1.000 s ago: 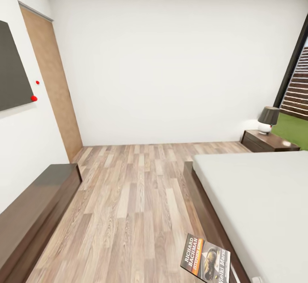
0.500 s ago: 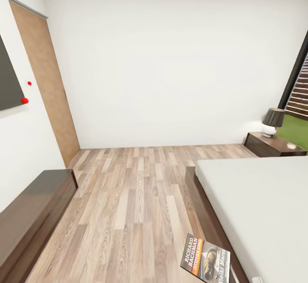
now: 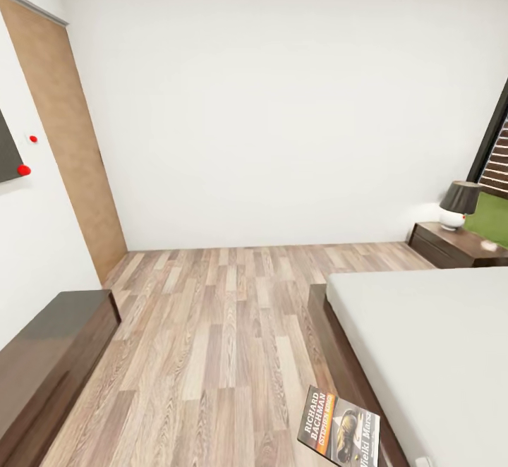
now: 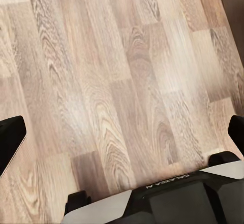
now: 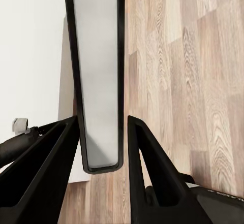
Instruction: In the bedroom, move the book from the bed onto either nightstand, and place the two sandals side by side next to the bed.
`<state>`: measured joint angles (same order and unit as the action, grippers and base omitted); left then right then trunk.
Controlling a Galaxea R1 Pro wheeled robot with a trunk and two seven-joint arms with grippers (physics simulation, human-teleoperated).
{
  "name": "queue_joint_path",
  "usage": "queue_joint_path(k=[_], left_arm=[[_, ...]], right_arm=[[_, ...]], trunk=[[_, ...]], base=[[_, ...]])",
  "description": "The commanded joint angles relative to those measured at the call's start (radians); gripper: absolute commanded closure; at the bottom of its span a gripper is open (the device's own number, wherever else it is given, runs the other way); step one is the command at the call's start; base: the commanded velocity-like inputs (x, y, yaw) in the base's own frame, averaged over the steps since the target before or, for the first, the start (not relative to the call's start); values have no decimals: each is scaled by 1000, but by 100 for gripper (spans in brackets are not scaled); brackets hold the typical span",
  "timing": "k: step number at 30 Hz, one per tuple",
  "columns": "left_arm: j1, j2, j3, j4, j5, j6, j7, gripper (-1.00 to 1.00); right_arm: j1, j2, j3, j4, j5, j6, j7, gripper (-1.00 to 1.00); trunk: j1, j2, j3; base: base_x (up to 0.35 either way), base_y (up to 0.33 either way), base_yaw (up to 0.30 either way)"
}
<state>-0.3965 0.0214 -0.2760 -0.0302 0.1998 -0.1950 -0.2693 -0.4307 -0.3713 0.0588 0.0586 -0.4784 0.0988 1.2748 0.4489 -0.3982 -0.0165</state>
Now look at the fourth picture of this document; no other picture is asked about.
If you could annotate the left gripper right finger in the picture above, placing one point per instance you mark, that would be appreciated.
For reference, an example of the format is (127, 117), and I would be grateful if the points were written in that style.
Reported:
(236, 131)

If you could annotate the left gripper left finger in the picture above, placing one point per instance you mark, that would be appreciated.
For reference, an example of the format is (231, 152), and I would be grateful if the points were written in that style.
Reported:
(12, 132)

